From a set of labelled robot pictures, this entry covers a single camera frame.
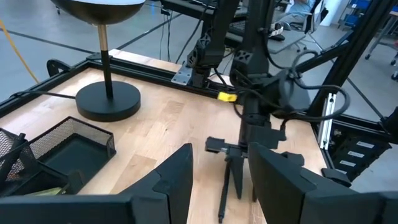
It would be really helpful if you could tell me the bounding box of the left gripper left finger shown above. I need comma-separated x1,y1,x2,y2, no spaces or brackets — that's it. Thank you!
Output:
120,142,195,224

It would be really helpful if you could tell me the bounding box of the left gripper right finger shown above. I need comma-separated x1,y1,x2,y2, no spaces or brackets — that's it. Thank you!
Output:
248,142,357,224

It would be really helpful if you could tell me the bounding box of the black pen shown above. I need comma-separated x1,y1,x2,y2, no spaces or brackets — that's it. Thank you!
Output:
218,159,232,224

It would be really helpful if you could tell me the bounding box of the yellow eraser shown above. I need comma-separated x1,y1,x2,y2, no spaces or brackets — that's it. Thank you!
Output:
25,185,70,197

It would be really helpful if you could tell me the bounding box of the black mesh desk organizer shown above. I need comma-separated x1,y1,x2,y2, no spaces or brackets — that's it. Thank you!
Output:
0,116,118,197

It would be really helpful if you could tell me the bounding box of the silver aluminium extrusion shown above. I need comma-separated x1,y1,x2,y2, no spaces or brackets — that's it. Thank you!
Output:
318,92,337,151

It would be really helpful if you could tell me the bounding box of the black box with white labels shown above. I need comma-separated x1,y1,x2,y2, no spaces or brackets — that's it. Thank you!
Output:
328,123,393,182

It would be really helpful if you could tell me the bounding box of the white black globe table lamp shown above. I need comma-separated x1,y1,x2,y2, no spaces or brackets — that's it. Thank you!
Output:
49,0,147,123

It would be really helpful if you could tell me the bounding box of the person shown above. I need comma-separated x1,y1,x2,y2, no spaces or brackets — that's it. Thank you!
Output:
277,0,317,26

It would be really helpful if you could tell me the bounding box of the yellow cable tag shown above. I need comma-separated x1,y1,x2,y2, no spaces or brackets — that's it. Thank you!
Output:
216,91,239,103

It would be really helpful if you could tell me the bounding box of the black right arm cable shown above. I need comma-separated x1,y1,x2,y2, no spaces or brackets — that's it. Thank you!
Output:
260,27,352,124

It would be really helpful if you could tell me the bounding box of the silver arm base bracket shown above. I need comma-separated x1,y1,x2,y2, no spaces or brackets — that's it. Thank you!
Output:
170,62,195,86

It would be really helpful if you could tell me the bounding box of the black aluminium table frame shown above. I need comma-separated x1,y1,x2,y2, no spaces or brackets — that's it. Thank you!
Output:
0,0,398,187

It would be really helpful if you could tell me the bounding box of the black lamp power cable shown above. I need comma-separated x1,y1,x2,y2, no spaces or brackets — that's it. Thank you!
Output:
10,89,77,101

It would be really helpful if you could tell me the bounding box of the black curved corner bracket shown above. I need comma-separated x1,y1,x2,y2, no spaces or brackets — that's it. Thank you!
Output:
46,58,72,78

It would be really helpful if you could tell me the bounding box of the yellow hanging cord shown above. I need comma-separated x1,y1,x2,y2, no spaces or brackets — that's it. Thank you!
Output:
0,19,41,85

